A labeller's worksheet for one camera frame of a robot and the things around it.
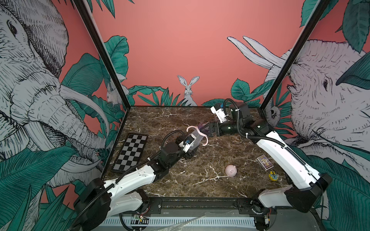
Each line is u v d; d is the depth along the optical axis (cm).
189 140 63
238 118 51
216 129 59
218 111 62
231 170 82
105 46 88
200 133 66
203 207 75
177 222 70
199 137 69
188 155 68
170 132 55
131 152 91
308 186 39
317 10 70
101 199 40
